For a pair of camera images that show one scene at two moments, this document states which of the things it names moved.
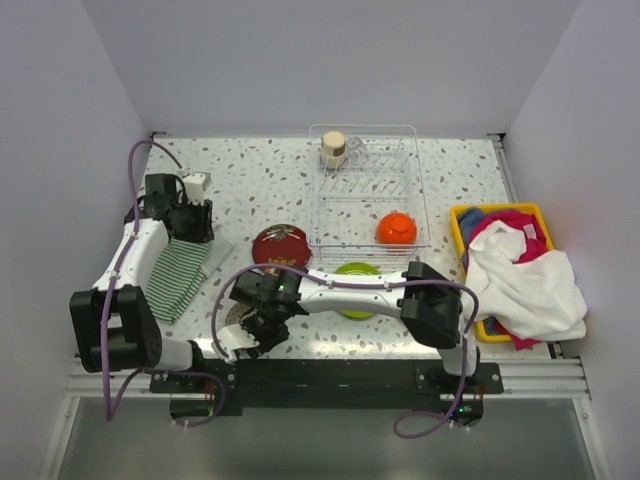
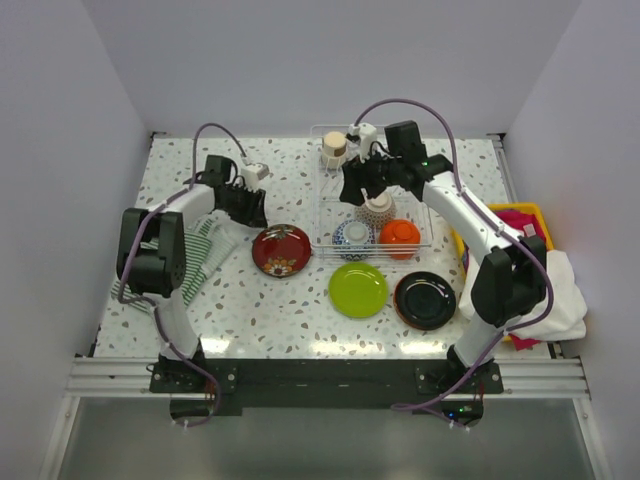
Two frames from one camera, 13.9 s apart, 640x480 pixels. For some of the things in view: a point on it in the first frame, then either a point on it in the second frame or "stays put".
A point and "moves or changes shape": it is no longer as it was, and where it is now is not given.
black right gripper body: [266, 329] -> [375, 168]
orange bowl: [396, 228] moves or changes shape
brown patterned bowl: [235, 313] -> [377, 210]
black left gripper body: [193, 220] -> [243, 204]
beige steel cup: [333, 149] stays put
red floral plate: [281, 245] stays put
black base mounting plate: [214, 390] stays put
